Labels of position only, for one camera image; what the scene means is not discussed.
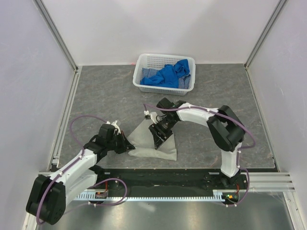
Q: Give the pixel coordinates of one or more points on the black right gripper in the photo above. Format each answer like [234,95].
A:
[159,139]

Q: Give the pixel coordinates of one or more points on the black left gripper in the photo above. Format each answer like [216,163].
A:
[125,145]

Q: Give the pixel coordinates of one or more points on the grey cloth napkin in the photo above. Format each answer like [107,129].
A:
[141,138]

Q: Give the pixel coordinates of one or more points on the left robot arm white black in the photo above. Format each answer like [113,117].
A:
[51,194]

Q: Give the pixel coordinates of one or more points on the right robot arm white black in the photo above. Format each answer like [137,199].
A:
[225,127]

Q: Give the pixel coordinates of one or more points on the blue checkered cloth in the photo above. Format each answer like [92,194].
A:
[183,82]

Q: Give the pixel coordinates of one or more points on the blue towel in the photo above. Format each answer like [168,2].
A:
[168,76]

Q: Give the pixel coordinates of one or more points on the white perforated plastic basket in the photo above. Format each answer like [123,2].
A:
[149,64]

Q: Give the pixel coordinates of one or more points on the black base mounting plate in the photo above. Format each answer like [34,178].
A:
[208,179]

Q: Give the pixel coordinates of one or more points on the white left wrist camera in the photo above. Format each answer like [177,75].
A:
[116,124]

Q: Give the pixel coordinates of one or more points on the slotted cable duct rail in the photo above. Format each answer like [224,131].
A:
[157,194]

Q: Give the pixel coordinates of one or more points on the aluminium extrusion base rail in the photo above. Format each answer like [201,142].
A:
[270,182]

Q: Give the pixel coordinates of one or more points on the aluminium corner frame post left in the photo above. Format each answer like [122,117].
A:
[55,32]

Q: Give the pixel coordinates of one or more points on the aluminium corner frame post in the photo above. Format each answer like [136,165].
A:
[55,32]
[265,32]

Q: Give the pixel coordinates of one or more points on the aluminium corner frame post right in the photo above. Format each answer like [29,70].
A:
[265,32]

